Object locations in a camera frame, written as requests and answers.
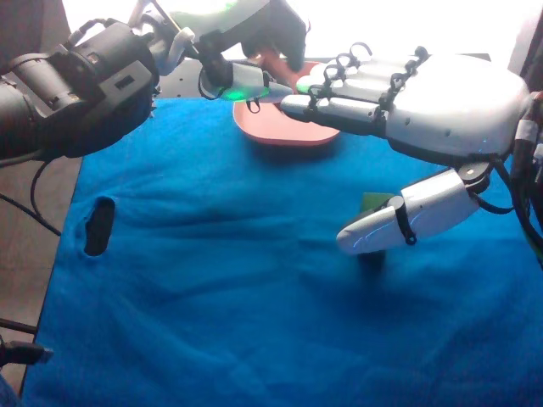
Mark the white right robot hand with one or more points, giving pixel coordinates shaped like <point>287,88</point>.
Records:
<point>458,106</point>

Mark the green wooden block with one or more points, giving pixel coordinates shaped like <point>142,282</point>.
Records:
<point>375,201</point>

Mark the red block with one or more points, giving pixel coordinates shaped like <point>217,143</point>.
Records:
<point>275,65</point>

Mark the pink plate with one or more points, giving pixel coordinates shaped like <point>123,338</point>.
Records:
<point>275,127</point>

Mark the blue cloth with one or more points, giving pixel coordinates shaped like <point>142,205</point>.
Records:
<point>233,297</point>

